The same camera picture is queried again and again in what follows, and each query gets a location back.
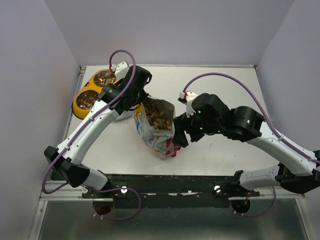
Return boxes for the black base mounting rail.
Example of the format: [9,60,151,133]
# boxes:
[82,174,260,209]

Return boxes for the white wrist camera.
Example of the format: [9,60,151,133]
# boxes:
[109,60,130,80]
[178,91,198,118]

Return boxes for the yellow double pet bowl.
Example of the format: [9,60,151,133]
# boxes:
[71,69,117,120]

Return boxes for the pet food kibble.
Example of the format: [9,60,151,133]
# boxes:
[76,71,175,131]

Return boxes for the aluminium frame rail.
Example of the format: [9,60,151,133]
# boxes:
[39,184,93,202]

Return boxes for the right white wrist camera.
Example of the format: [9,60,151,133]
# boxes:
[178,91,198,118]

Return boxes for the metal food scoop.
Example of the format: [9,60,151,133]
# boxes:
[113,111,133,122]

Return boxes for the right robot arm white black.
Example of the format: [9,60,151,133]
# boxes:
[173,91,320,196]

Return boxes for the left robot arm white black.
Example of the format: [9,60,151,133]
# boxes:
[44,66,152,198]

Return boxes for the pet food bag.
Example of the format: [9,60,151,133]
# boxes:
[133,95,181,160]

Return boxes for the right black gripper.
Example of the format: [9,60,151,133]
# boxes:
[171,109,223,148]

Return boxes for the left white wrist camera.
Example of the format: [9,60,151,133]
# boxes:
[109,60,130,80]

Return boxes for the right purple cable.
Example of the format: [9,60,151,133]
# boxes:
[182,72,320,218]

